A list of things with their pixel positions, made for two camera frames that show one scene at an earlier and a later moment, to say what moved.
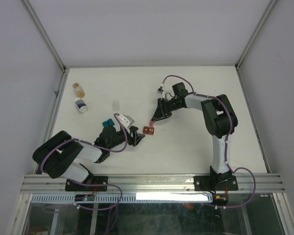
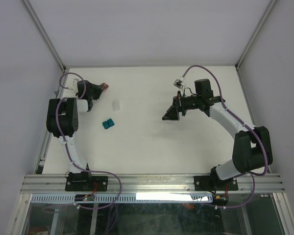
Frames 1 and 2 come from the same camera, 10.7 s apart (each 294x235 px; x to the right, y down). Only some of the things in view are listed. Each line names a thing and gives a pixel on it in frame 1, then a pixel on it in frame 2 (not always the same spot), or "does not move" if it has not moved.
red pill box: (150, 129) -> (106, 86)
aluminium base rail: (154, 183) does not move
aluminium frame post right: (270, 7) does not move
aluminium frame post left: (43, 35) does not move
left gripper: (134, 140) -> (98, 88)
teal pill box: (109, 122) does not move
